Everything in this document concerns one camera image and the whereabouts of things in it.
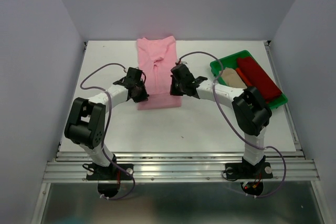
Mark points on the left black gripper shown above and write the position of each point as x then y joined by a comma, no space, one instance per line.
144,97

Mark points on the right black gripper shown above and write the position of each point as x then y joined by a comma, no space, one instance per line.
173,90

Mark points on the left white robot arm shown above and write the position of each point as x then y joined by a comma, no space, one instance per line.
89,119

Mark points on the aluminium rail frame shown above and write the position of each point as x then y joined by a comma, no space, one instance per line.
178,156

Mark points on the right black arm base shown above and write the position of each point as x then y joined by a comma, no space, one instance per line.
251,175

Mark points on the rolled red t-shirt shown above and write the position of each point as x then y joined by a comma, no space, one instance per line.
259,78

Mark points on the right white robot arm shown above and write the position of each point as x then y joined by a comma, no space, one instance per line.
251,111

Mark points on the pink t-shirt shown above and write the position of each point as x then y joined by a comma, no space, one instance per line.
156,58

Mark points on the green plastic tray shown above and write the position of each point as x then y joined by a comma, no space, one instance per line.
231,62

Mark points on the rolled beige t-shirt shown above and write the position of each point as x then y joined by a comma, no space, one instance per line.
232,79

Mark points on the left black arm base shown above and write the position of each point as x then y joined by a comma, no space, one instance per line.
109,178

